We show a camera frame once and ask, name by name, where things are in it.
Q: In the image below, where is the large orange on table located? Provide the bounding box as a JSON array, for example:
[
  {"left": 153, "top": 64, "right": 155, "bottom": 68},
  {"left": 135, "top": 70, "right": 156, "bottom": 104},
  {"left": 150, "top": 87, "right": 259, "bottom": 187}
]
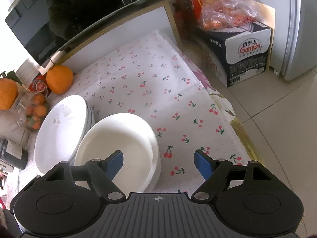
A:
[{"left": 46, "top": 65, "right": 74, "bottom": 95}]

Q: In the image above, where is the cherry print tablecloth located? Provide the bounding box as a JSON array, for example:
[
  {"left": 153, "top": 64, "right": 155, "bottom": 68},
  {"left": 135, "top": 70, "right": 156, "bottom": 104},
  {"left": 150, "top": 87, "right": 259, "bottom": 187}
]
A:
[{"left": 4, "top": 31, "right": 257, "bottom": 202}]

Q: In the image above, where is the white plate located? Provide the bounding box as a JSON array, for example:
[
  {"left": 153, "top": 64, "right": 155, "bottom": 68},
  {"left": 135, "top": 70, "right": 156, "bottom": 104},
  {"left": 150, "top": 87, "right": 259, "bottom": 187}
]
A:
[{"left": 34, "top": 95, "right": 95, "bottom": 174}]

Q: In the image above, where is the dark jar white lid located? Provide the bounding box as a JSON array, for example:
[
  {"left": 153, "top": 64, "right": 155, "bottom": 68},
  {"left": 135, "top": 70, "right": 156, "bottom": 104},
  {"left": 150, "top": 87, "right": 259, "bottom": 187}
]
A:
[{"left": 1, "top": 135, "right": 29, "bottom": 170}]

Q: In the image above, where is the white refrigerator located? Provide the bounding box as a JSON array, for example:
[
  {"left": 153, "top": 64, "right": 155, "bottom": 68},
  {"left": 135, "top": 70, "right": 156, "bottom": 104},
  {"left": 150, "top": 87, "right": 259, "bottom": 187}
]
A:
[{"left": 256, "top": 0, "right": 316, "bottom": 81}]

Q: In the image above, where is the plastic bag of oranges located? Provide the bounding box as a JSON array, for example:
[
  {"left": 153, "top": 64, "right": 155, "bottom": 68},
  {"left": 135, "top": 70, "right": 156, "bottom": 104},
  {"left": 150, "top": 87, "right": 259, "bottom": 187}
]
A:
[{"left": 199, "top": 0, "right": 258, "bottom": 31}]

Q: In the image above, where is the black microwave oven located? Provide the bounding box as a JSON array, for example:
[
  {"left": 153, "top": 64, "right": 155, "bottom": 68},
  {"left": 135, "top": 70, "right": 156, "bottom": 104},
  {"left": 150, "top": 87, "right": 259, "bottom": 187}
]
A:
[{"left": 4, "top": 0, "right": 149, "bottom": 67}]

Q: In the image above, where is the black white cardboard box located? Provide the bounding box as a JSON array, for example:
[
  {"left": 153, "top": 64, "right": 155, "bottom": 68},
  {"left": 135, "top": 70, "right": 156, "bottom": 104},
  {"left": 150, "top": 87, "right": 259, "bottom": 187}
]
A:
[{"left": 196, "top": 3, "right": 276, "bottom": 88}]

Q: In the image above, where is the wooden framed white stand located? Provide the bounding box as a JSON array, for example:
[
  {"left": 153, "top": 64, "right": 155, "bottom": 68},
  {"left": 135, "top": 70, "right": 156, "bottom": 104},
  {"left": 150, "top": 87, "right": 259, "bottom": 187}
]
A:
[{"left": 39, "top": 0, "right": 182, "bottom": 74}]

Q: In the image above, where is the white bowl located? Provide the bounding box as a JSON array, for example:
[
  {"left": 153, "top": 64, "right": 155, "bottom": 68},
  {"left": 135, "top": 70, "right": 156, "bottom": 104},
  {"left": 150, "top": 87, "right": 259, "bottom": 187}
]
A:
[{"left": 75, "top": 113, "right": 161, "bottom": 195}]

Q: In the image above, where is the large orange on jar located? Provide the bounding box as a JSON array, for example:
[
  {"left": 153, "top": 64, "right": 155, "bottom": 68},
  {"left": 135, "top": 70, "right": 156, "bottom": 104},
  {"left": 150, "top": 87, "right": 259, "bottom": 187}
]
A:
[{"left": 0, "top": 70, "right": 21, "bottom": 111}]

